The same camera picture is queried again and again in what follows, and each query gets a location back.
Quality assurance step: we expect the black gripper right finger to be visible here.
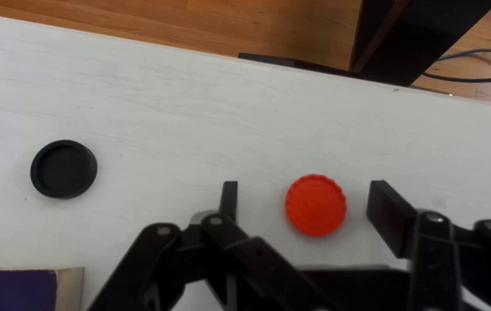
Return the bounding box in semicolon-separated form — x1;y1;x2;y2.
366;180;416;260

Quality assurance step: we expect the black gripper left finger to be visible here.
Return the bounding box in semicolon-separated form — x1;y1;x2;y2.
219;182;238;222

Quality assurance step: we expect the orange game disc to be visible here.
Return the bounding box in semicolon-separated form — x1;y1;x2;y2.
283;175;347;237

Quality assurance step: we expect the black game disc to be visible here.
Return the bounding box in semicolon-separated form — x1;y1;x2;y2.
29;140;97;199

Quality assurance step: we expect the purple paperback book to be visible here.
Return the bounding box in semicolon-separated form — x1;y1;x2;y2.
0;268;83;311

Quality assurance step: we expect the black desk leg frame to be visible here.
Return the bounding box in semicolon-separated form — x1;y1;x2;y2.
238;0;491;87

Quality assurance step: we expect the robot cable bundle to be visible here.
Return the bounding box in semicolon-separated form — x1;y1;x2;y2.
422;49;491;87

